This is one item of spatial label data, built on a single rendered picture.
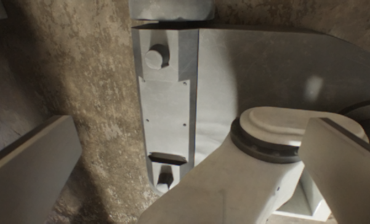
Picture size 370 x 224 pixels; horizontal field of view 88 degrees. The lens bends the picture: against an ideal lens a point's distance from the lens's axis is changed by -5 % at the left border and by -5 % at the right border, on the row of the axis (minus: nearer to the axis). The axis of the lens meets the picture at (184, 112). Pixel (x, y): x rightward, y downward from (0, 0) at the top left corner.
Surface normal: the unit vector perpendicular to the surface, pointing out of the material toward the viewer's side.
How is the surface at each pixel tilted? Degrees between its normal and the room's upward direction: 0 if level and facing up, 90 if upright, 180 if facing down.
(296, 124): 90
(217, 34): 0
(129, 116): 0
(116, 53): 0
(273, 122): 90
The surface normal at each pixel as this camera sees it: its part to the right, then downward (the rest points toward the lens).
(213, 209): 0.09, -0.99
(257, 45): -0.21, 0.47
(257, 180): 0.00, -0.88
